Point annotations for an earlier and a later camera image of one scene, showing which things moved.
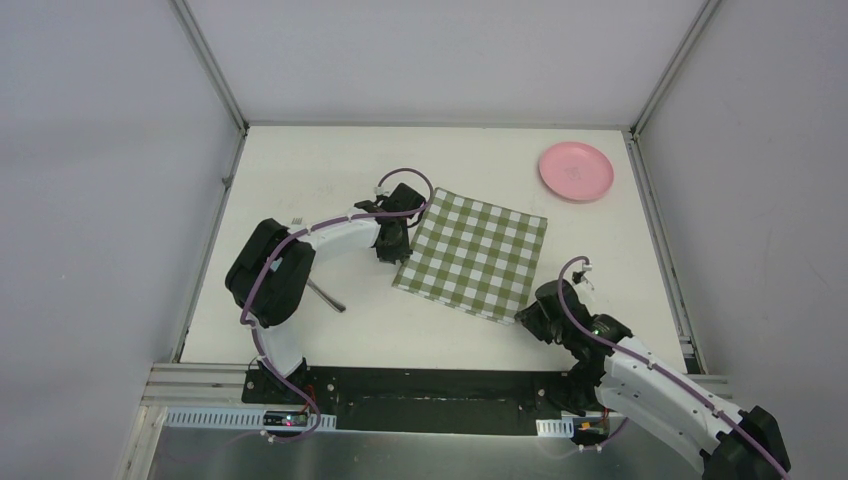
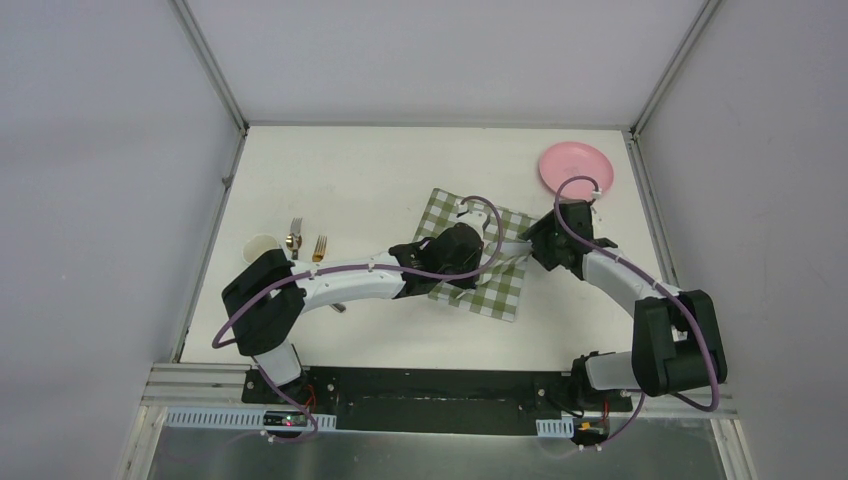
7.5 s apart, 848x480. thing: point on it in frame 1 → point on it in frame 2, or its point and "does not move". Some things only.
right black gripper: (530, 318) → (537, 233)
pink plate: (576, 171) does not move
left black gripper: (394, 240) → (468, 252)
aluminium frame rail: (199, 386) does not move
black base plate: (427, 401) does not move
